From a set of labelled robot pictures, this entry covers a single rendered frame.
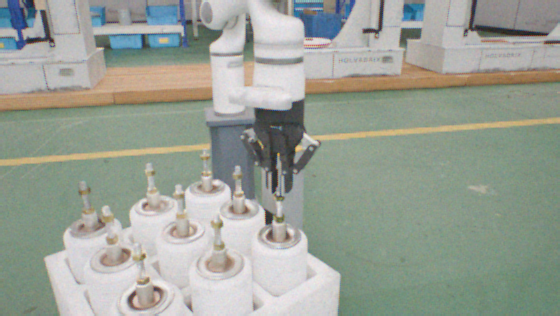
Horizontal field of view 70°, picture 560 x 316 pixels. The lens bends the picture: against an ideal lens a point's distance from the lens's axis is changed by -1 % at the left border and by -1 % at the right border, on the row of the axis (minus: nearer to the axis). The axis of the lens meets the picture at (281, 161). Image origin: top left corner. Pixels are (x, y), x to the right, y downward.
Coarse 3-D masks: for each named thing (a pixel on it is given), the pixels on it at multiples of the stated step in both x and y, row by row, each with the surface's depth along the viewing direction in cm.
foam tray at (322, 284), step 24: (48, 264) 73; (312, 264) 73; (72, 288) 67; (312, 288) 67; (336, 288) 71; (72, 312) 62; (192, 312) 68; (264, 312) 62; (288, 312) 64; (312, 312) 68; (336, 312) 74
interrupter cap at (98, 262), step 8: (104, 248) 65; (128, 248) 65; (96, 256) 63; (104, 256) 63; (128, 256) 63; (96, 264) 61; (104, 264) 61; (112, 264) 62; (120, 264) 61; (128, 264) 61; (104, 272) 59; (112, 272) 60
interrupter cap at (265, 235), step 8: (272, 224) 72; (288, 224) 72; (264, 232) 69; (272, 232) 70; (288, 232) 70; (296, 232) 69; (264, 240) 67; (272, 240) 68; (280, 240) 68; (288, 240) 67; (296, 240) 67; (272, 248) 65; (280, 248) 65
